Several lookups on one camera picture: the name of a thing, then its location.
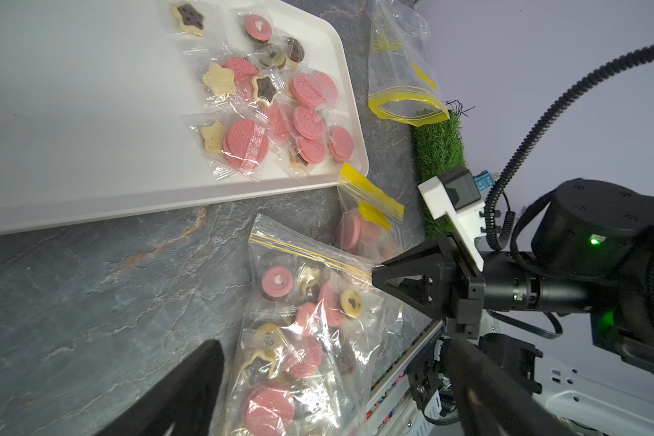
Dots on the green artificial grass mat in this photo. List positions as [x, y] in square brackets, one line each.
[438, 148]

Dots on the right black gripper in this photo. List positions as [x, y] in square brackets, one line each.
[438, 279]

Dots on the poured wrapped cookie pile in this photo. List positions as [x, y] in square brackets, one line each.
[262, 101]

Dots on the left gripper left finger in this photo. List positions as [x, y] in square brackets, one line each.
[182, 403]

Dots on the white rectangular tray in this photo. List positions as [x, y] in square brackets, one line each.
[96, 100]

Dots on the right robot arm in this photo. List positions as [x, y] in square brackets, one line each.
[585, 247]

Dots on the cookie ziploc bag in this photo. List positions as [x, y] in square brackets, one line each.
[371, 222]
[403, 86]
[312, 331]

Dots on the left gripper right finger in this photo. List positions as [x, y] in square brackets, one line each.
[489, 402]

